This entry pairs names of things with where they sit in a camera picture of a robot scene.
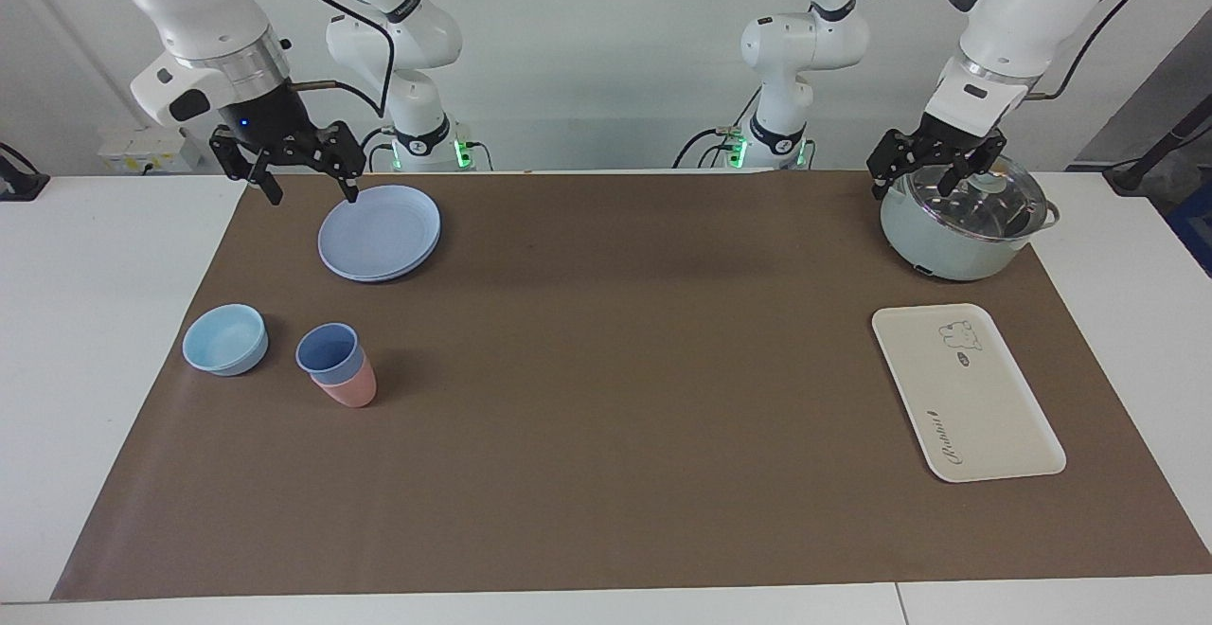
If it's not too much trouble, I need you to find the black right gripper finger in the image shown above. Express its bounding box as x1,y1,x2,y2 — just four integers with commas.
312,122,368,204
209,127,284,206

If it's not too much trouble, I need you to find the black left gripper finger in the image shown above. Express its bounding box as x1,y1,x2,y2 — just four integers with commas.
939,135,1007,196
867,129,935,201

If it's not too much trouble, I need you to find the blue plastic cup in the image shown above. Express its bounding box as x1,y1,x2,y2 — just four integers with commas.
295,323,365,386

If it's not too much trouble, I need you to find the pink plastic cup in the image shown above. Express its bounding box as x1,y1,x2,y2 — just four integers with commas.
312,350,377,408

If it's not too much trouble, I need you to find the cream rabbit print tray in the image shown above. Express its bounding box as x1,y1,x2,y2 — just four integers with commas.
871,303,1067,484

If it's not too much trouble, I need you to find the glass pot lid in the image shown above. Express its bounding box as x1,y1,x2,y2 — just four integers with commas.
904,155,1050,241

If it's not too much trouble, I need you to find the blue round plate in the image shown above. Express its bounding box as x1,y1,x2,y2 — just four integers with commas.
317,185,442,283

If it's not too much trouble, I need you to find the pale green cooking pot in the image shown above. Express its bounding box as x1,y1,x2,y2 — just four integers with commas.
880,153,1061,282

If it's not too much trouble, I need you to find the black stand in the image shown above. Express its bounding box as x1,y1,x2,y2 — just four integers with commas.
1103,95,1212,196

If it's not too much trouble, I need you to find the light blue bowl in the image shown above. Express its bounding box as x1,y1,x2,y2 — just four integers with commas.
182,304,269,377

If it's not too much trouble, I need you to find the blue crate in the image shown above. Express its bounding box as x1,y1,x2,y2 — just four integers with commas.
1167,185,1212,277

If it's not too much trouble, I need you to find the black table clamp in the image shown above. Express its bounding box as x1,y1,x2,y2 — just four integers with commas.
0,142,51,202

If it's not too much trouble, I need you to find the brown table mat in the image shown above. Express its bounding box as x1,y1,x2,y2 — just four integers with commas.
50,170,1212,601

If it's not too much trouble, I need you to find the white wall socket box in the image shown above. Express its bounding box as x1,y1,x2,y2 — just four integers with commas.
98,127,191,175

